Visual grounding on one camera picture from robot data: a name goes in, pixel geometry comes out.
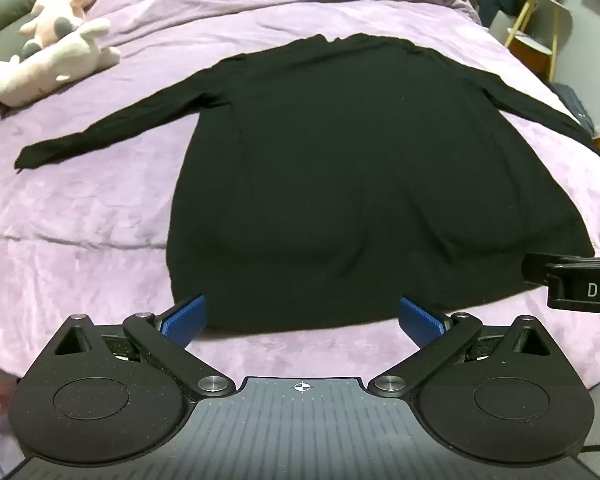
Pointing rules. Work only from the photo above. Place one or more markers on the black long-sleeved sweater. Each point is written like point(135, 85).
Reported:
point(340, 185)

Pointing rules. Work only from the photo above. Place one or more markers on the white plush toy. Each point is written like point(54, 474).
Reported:
point(45, 67)

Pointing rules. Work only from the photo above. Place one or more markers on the round stool with white cushion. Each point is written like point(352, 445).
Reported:
point(530, 52)

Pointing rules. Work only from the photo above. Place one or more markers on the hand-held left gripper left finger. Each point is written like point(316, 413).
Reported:
point(186, 319)

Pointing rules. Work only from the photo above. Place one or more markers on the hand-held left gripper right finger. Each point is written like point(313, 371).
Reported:
point(419, 319)

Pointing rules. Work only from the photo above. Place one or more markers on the dark clothes pile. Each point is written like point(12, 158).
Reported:
point(500, 2)

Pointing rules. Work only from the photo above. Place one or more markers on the purple fleece blanket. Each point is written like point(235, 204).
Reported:
point(95, 210)

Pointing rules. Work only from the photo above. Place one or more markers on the pink plush toy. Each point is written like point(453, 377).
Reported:
point(55, 10)

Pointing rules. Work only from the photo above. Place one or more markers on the side table with yellow legs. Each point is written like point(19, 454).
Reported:
point(556, 35)

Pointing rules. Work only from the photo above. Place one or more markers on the grey bag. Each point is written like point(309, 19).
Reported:
point(572, 102)

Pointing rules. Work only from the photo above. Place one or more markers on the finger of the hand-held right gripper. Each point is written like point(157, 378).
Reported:
point(537, 266)

